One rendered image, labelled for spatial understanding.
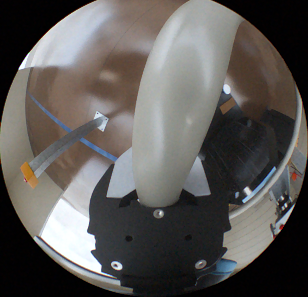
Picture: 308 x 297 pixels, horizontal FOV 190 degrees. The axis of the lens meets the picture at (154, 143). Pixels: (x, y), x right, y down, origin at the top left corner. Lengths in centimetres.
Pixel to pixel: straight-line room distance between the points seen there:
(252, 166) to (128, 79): 133
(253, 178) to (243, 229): 589
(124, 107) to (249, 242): 707
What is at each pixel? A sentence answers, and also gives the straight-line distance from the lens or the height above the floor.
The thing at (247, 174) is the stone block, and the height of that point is 71.
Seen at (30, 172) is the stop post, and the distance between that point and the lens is 74.
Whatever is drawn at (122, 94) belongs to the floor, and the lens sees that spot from 113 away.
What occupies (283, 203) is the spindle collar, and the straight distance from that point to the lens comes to 84.
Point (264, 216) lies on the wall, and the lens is 630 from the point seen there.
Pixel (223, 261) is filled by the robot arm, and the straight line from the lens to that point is 23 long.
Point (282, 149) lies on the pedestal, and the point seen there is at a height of 65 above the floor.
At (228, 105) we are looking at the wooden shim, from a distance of 126.
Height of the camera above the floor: 104
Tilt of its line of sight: 63 degrees down
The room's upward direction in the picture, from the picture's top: 169 degrees counter-clockwise
